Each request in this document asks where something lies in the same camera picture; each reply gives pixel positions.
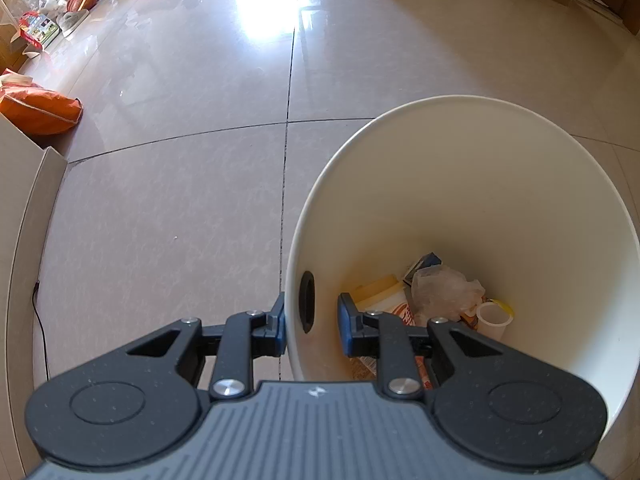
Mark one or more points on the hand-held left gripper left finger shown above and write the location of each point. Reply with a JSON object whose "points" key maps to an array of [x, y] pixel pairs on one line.
{"points": [[283, 330]]}

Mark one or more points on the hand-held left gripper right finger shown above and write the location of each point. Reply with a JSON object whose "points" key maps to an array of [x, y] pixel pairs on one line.
{"points": [[345, 325]]}

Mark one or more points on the clear plastic bag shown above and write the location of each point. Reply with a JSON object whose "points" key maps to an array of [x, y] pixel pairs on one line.
{"points": [[445, 290]]}

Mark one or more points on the blue drink carton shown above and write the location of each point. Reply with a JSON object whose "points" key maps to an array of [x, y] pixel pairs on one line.
{"points": [[430, 260]]}

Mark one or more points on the white trash bin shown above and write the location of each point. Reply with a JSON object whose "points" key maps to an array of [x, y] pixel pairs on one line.
{"points": [[500, 185]]}

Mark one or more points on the small white plastic cup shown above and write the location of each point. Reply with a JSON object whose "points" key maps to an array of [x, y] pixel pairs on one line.
{"points": [[492, 327]]}

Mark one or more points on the yellow scrap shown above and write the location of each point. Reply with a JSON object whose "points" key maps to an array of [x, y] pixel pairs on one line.
{"points": [[504, 306]]}

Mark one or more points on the orange cloth bag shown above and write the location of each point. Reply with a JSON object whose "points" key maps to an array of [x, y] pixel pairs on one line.
{"points": [[35, 107]]}

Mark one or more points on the white shoe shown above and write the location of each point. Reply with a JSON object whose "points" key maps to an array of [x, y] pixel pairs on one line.
{"points": [[69, 22]]}

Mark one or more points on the colourful printed box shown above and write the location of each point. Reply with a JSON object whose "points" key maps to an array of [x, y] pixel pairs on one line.
{"points": [[37, 30]]}

